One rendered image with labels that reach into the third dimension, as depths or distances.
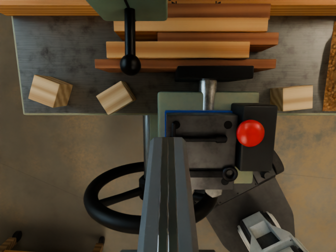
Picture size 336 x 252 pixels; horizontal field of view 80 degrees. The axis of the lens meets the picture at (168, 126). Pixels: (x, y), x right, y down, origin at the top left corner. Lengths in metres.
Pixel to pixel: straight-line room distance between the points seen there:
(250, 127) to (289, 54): 0.19
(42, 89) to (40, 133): 1.16
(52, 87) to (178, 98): 0.18
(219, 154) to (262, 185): 1.06
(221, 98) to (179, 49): 0.09
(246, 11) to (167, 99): 0.16
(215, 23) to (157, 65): 0.09
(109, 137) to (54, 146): 0.36
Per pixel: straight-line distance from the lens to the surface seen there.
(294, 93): 0.35
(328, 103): 0.43
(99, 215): 0.39
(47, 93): 0.34
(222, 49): 0.28
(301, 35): 0.41
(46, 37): 0.40
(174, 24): 0.30
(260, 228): 1.18
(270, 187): 1.33
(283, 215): 1.45
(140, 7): 0.21
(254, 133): 0.24
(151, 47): 0.27
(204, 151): 0.25
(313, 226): 1.83
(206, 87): 0.28
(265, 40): 0.32
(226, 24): 0.30
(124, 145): 1.31
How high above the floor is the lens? 1.24
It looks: 80 degrees down
